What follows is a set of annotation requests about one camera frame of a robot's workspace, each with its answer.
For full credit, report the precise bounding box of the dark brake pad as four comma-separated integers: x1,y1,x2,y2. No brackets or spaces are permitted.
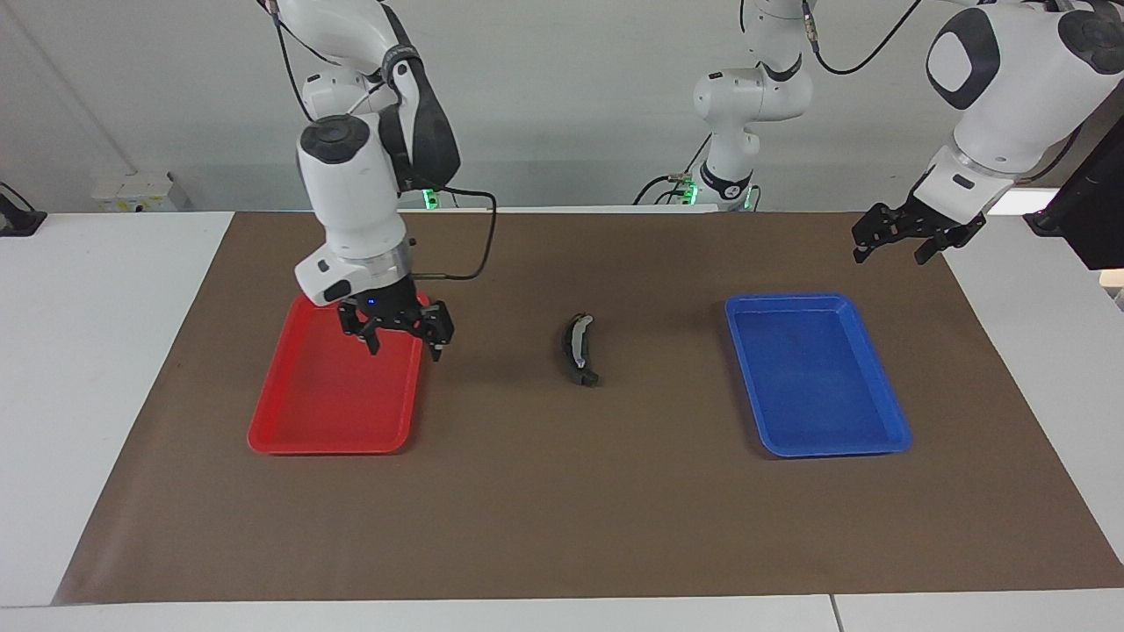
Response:
560,328,600,388

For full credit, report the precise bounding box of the curved brake shoe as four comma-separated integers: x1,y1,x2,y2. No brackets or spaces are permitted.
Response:
560,312,602,388

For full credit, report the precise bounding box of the red plastic tray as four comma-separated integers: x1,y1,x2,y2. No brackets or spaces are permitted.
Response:
247,292,431,456

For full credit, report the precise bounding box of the blue plastic tray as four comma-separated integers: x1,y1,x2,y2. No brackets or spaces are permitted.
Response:
725,292,912,459

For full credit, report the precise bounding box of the black monitor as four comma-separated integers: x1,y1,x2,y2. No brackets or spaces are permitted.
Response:
1023,114,1124,271

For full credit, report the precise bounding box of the brown table mat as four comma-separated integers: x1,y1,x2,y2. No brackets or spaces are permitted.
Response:
51,211,1124,607

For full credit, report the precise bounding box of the black desk stand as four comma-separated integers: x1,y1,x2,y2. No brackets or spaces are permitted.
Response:
0,181,47,239

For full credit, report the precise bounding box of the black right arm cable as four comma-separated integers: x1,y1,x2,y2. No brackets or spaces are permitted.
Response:
260,0,499,283

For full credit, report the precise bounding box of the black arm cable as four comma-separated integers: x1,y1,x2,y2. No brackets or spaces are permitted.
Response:
260,0,499,283
740,0,925,77

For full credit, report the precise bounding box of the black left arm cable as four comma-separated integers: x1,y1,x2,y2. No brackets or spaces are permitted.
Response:
740,0,925,77

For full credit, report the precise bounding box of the black base cable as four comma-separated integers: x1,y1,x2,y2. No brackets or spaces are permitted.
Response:
633,132,710,208

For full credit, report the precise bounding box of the white wall socket box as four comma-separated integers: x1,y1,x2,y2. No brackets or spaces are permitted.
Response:
91,171,191,214

